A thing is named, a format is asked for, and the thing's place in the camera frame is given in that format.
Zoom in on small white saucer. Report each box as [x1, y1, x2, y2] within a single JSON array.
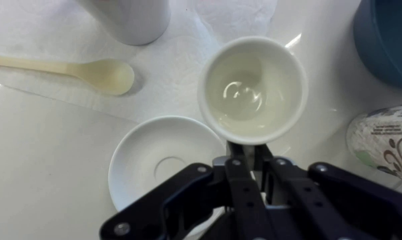
[[107, 115, 228, 213]]

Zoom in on cream plastic spoon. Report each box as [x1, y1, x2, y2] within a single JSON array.
[[0, 53, 136, 97]]

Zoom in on dark blue bowl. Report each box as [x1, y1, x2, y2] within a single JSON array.
[[351, 0, 402, 93]]

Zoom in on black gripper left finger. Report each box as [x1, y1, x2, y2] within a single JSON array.
[[99, 141, 266, 240]]

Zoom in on white mug red inside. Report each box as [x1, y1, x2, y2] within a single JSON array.
[[76, 0, 172, 48]]

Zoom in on small white ceramic cup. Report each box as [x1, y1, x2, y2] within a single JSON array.
[[198, 35, 310, 147]]

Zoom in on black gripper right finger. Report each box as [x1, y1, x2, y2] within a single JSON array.
[[252, 143, 402, 240]]

